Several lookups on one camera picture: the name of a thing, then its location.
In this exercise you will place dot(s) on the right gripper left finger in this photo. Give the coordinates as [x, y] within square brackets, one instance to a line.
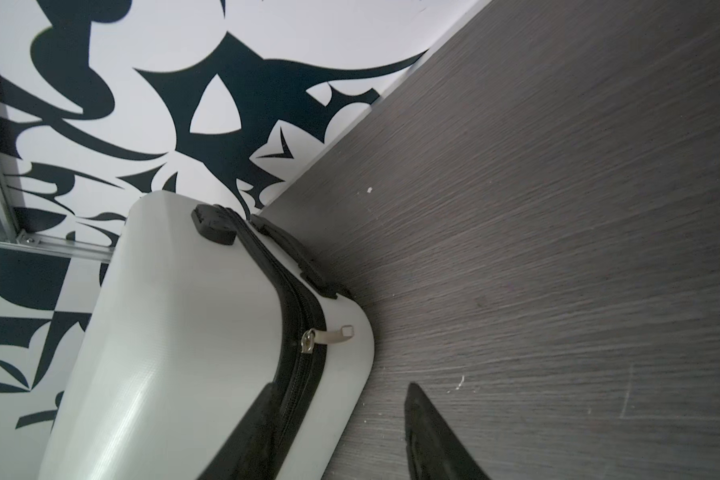
[252, 449]

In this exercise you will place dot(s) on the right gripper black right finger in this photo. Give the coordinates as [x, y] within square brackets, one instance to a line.
[433, 450]

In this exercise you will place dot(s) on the black suitcase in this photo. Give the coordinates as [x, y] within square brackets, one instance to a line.
[198, 311]

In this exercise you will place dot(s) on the aluminium cage frame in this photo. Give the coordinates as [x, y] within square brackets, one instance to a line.
[16, 239]

